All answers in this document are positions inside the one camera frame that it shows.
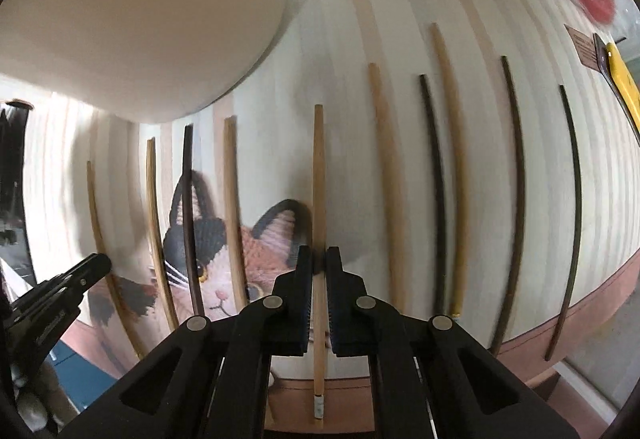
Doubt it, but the black stovetop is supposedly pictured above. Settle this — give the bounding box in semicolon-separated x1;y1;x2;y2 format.
0;100;36;286

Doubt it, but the blue cabinet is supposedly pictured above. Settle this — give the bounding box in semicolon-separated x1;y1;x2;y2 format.
49;341;116;412

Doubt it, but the tan wooden chopstick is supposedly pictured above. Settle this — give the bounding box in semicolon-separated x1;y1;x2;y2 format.
368;63;407;312

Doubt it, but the long light wooden chopstick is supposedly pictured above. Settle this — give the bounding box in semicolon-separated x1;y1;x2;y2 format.
430;23;469;319

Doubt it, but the black chopstick far right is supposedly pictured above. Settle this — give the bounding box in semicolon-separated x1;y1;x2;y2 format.
543;83;585;363

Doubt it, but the striped cat placemat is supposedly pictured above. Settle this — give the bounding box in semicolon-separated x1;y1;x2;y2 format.
1;0;639;379

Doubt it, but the dark thin chopstick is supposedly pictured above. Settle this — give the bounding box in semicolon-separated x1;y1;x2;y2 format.
419;74;447;315

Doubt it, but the dark brown chopstick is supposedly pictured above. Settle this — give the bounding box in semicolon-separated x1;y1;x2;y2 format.
489;55;526;357

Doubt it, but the brown label card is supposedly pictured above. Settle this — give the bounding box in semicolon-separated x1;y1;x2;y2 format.
565;25;599;72

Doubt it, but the yellow handled utensil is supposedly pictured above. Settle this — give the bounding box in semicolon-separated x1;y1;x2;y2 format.
592;34;639;140

